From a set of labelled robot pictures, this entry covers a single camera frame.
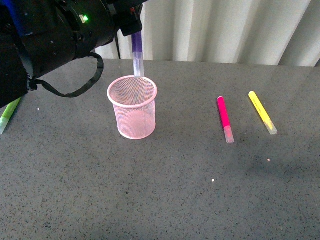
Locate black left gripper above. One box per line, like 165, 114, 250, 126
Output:
57, 0, 144, 59

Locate yellow marker pen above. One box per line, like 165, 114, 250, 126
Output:
248, 91, 278, 135

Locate pink marker pen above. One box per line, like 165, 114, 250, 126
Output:
217, 96, 235, 144

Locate purple marker pen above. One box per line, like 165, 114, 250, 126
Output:
131, 31, 145, 78

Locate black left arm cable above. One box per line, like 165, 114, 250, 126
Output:
27, 52, 105, 99

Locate green marker pen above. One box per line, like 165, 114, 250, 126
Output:
0, 97, 22, 135

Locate pink mesh pen cup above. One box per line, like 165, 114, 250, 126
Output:
107, 75, 158, 140

